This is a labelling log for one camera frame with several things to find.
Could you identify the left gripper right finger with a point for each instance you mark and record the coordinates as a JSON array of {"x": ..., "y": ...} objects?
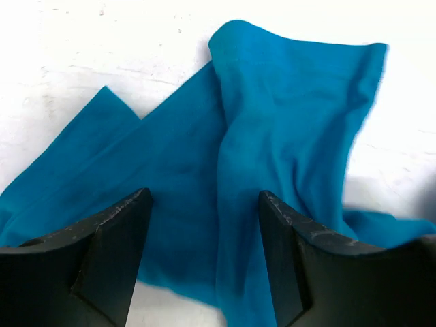
[{"x": 319, "y": 277}]

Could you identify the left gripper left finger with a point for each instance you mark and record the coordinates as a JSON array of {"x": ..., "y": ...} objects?
[{"x": 81, "y": 275}]

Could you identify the blue t shirt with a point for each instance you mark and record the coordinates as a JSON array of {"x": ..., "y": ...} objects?
[{"x": 266, "y": 113}]

